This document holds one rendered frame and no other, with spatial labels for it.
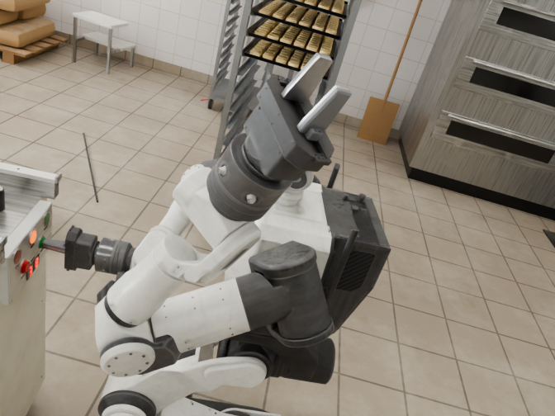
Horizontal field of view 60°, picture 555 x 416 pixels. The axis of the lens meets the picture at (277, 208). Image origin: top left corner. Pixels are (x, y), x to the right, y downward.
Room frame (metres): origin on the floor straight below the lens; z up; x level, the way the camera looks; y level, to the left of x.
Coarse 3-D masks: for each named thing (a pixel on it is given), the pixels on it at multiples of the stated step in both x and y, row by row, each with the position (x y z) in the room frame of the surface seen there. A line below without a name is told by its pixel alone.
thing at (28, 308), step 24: (0, 192) 0.90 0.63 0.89; (0, 216) 0.88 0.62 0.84; (24, 216) 0.91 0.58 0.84; (24, 288) 0.89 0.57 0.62; (0, 312) 0.77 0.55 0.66; (24, 312) 0.89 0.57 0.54; (0, 336) 0.77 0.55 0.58; (24, 336) 0.89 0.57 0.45; (0, 360) 0.76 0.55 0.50; (24, 360) 0.89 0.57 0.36; (0, 384) 0.75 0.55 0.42; (24, 384) 0.88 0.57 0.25; (0, 408) 0.75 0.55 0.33; (24, 408) 0.88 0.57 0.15
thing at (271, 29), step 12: (264, 24) 2.48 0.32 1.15; (276, 24) 2.66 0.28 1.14; (264, 36) 2.26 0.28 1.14; (276, 36) 2.26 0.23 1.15; (288, 36) 2.36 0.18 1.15; (300, 36) 2.43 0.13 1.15; (312, 36) 2.54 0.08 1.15; (324, 36) 2.75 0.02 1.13; (312, 48) 2.24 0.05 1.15; (324, 48) 2.32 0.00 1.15
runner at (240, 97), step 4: (252, 80) 2.80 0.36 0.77; (256, 80) 2.84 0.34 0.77; (248, 84) 2.66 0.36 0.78; (252, 84) 2.73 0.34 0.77; (244, 88) 2.56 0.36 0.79; (248, 88) 2.63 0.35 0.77; (240, 92) 2.44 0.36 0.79; (244, 92) 2.54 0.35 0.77; (248, 92) 2.56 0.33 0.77; (240, 96) 2.47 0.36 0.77; (244, 96) 2.49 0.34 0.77; (236, 100) 2.36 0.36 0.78; (240, 100) 2.40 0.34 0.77; (232, 104) 2.25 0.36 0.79; (236, 104) 2.32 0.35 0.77; (232, 108) 2.25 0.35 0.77; (236, 108) 2.26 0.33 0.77
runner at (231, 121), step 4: (248, 96) 2.77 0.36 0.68; (252, 96) 2.81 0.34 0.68; (244, 100) 2.67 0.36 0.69; (248, 100) 2.71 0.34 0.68; (240, 104) 2.54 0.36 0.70; (244, 104) 2.62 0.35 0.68; (240, 108) 2.54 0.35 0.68; (244, 108) 2.56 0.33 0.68; (236, 112) 2.45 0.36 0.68; (240, 112) 2.47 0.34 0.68; (232, 116) 2.34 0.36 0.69; (236, 116) 2.40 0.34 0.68; (228, 120) 2.25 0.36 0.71; (232, 120) 2.33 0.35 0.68; (236, 120) 2.35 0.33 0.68; (228, 124) 2.25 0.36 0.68; (232, 124) 2.28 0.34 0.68; (228, 128) 2.21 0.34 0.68
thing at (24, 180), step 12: (0, 168) 0.99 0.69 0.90; (12, 168) 1.00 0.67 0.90; (24, 168) 1.02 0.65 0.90; (0, 180) 0.99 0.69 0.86; (12, 180) 0.99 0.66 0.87; (24, 180) 1.00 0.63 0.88; (36, 180) 1.00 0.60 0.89; (48, 180) 1.00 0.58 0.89; (24, 192) 1.00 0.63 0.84; (36, 192) 1.00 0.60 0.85; (48, 192) 1.01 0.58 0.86
